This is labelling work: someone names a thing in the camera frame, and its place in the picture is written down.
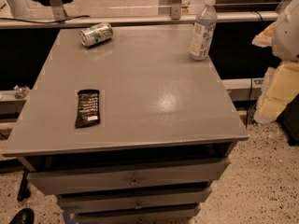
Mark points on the clear blue plastic water bottle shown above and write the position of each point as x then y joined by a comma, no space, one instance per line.
203,31

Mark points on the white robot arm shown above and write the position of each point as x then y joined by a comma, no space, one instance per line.
285,39

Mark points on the green 7up soda can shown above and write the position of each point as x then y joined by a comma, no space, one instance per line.
96,34

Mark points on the grey drawer cabinet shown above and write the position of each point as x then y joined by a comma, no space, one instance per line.
156,104

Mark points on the black snack bar wrapper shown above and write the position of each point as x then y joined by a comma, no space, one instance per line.
88,113

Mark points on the middle grey drawer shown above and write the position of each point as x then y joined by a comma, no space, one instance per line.
135,200

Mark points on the grey drawer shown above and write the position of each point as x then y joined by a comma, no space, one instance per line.
129,176
139,216
135,200

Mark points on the bottom grey drawer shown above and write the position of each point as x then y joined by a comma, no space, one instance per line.
139,216

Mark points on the top grey drawer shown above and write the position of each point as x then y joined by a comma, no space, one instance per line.
129,176

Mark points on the crumpled clear wrapper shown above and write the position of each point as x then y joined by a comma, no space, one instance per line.
21,92

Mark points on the black table leg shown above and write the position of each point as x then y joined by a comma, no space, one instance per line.
23,192

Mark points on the black shoe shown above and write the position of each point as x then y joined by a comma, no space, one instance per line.
25,216

